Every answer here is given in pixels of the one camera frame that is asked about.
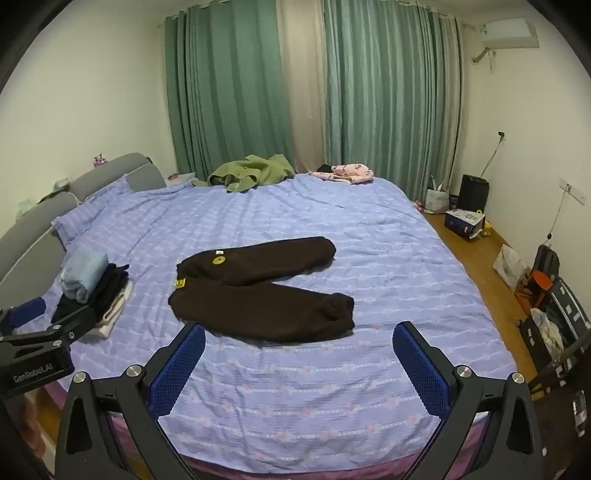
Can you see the green curtain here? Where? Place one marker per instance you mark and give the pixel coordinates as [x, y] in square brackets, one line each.
[217, 83]
[383, 92]

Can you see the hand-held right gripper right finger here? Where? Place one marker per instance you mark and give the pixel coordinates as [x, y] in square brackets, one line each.
[422, 374]

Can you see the olive green blanket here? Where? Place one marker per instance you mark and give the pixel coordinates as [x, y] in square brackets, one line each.
[258, 170]

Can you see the black storage box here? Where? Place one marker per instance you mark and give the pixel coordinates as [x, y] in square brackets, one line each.
[568, 304]

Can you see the bed with purple sheet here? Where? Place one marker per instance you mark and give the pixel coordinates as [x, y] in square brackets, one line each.
[369, 258]

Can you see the small pink toy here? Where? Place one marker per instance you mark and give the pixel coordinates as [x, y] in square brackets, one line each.
[100, 160]

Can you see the light blue folded jeans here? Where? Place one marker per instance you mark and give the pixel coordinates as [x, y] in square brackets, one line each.
[83, 277]

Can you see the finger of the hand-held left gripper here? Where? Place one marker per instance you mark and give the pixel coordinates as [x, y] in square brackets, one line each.
[74, 321]
[25, 311]

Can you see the small black garment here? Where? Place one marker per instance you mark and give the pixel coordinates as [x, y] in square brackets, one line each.
[324, 168]

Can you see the purple pillow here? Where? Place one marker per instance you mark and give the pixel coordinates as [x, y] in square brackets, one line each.
[92, 207]

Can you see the white plastic bag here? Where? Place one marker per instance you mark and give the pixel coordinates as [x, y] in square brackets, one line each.
[510, 267]

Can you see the white wall power strip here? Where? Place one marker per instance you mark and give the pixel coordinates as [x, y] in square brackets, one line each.
[572, 191]

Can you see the beige curtain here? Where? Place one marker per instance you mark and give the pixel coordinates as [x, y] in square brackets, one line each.
[302, 92]

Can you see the grey pillow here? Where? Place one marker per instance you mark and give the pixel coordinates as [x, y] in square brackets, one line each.
[27, 235]

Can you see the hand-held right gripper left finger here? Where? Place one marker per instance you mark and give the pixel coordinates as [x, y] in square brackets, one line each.
[178, 369]

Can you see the orange stool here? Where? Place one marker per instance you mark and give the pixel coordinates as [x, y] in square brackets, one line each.
[535, 284]

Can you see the pink printed garment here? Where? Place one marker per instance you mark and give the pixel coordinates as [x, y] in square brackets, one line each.
[346, 173]

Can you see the white air conditioner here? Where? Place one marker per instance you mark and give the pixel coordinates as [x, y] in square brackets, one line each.
[508, 33]

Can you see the dark brown fleece pants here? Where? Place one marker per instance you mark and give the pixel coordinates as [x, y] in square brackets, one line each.
[258, 304]

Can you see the black backpack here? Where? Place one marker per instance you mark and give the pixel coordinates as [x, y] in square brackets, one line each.
[547, 263]

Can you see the black folded clothes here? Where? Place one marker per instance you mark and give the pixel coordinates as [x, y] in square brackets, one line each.
[111, 286]

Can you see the blue and white box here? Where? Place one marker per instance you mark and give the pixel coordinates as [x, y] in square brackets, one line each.
[464, 224]

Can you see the white cloth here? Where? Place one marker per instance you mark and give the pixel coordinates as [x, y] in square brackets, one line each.
[547, 332]

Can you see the white folded garment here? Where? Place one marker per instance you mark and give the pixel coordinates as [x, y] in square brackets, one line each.
[115, 314]

